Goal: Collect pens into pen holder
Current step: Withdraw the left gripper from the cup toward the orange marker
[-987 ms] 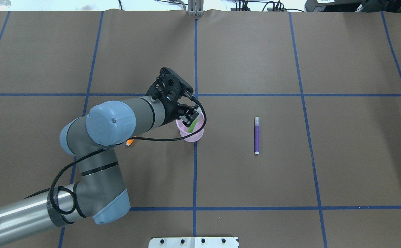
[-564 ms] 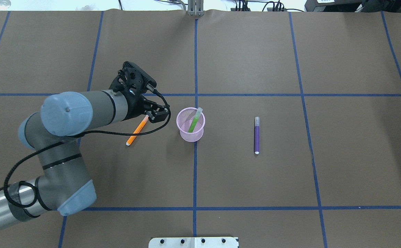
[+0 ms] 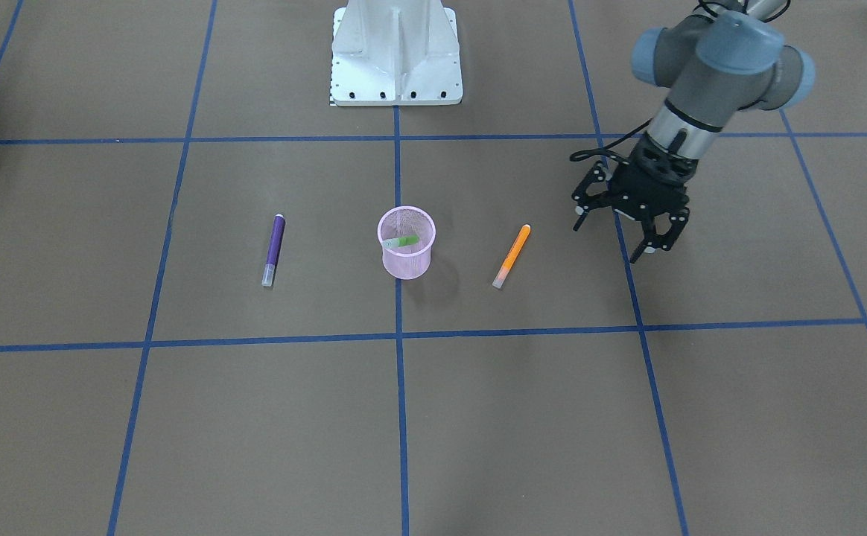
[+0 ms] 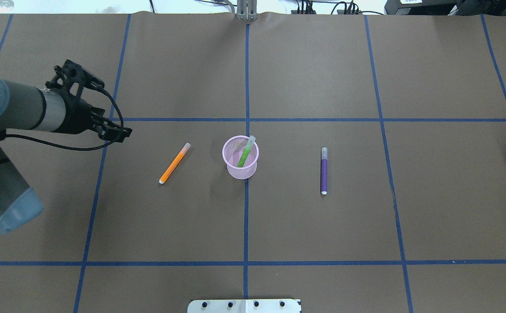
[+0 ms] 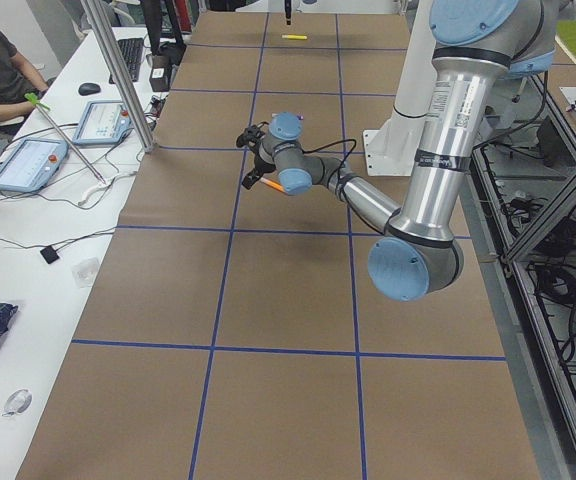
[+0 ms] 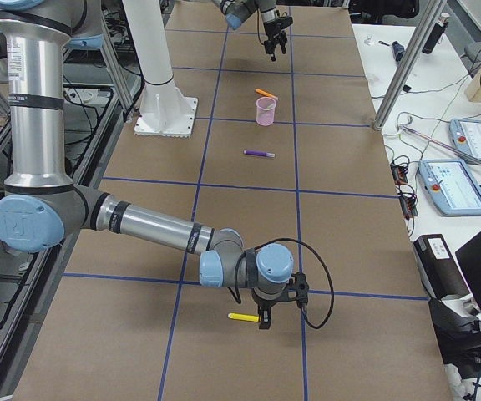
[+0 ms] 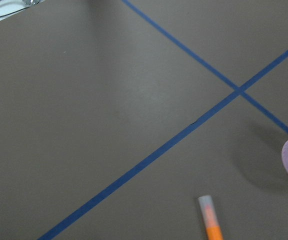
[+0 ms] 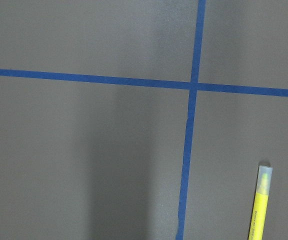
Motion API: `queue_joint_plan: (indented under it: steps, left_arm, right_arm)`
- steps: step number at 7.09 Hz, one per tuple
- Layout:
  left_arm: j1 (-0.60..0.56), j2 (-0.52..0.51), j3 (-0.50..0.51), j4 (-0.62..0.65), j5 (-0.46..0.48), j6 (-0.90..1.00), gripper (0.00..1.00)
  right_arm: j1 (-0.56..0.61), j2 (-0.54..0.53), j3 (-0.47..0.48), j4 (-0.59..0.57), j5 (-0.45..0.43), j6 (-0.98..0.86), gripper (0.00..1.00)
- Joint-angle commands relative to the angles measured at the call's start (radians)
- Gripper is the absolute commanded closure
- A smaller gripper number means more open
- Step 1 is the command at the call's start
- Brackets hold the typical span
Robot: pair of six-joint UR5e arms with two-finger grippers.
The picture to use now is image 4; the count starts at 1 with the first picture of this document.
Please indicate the purple marker pen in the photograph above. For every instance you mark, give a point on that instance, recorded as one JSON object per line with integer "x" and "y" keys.
{"x": 324, "y": 171}

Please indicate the orange marker pen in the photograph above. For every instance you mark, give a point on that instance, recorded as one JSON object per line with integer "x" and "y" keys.
{"x": 174, "y": 164}

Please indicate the metal bracket at table edge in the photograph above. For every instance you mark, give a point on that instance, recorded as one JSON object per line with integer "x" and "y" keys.
{"x": 246, "y": 10}

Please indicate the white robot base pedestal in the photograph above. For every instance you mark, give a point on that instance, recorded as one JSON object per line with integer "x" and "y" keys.
{"x": 245, "y": 306}

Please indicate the green marker pen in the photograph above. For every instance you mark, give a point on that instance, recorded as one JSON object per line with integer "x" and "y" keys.
{"x": 246, "y": 152}

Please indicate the black equipment behind table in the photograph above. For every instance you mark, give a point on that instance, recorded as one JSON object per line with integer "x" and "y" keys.
{"x": 445, "y": 7}

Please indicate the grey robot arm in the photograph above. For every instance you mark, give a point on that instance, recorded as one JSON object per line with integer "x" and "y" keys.
{"x": 23, "y": 107}

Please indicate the pink mesh pen holder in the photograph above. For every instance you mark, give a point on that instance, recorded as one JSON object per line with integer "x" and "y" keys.
{"x": 240, "y": 154}

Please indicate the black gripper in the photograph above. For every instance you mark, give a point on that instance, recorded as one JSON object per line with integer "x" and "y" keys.
{"x": 77, "y": 118}

